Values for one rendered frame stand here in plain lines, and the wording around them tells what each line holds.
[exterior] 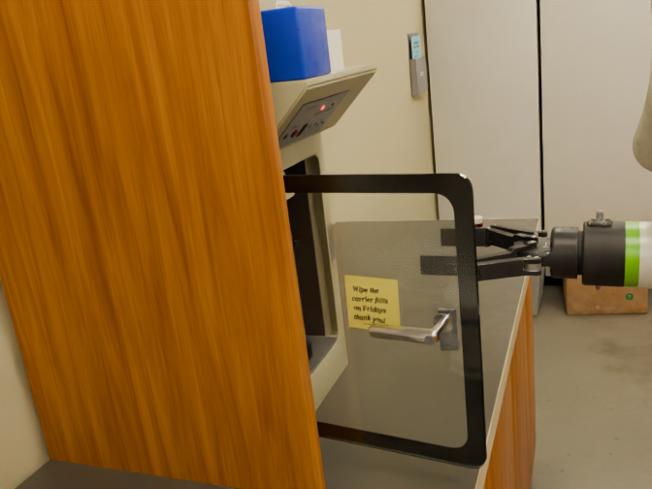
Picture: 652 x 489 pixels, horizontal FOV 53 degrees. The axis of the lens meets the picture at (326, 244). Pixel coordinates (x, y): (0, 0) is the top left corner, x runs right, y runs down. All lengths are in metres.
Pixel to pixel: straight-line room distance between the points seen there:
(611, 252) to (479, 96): 3.04
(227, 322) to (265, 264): 0.11
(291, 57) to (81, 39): 0.27
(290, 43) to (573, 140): 3.18
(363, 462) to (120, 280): 0.45
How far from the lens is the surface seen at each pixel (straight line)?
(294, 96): 0.86
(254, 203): 0.82
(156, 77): 0.86
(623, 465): 2.69
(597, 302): 3.82
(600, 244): 0.96
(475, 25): 3.93
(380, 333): 0.82
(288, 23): 0.87
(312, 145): 1.15
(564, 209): 4.03
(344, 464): 1.05
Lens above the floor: 1.55
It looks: 17 degrees down
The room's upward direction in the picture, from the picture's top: 7 degrees counter-clockwise
